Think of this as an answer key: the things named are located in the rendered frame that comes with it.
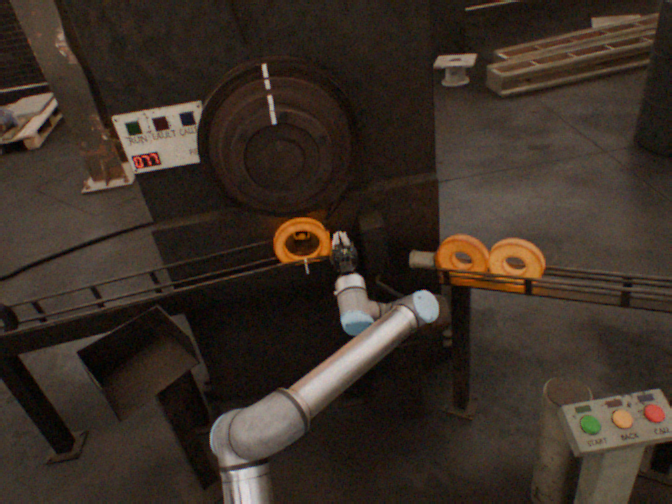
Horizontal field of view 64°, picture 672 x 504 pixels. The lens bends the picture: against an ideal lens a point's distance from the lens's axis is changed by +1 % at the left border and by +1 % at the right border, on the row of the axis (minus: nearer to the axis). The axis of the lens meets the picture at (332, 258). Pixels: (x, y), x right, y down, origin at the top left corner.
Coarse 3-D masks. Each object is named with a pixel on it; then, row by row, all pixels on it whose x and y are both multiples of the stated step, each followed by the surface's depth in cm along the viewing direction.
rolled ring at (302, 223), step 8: (288, 224) 170; (296, 224) 170; (304, 224) 170; (312, 224) 170; (280, 232) 171; (288, 232) 171; (312, 232) 172; (320, 232) 172; (328, 232) 176; (280, 240) 173; (320, 240) 174; (328, 240) 174; (280, 248) 174; (320, 248) 177; (328, 248) 176; (280, 256) 176; (288, 256) 177; (296, 256) 180; (304, 256) 181; (312, 256) 179; (296, 264) 179
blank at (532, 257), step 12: (504, 240) 155; (516, 240) 153; (492, 252) 157; (504, 252) 155; (516, 252) 153; (528, 252) 151; (540, 252) 152; (492, 264) 159; (504, 264) 159; (528, 264) 153; (540, 264) 151; (540, 276) 154
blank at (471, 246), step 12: (444, 240) 166; (456, 240) 161; (468, 240) 159; (444, 252) 165; (456, 252) 163; (468, 252) 161; (480, 252) 159; (444, 264) 168; (456, 264) 167; (468, 264) 167; (480, 264) 161; (480, 276) 164
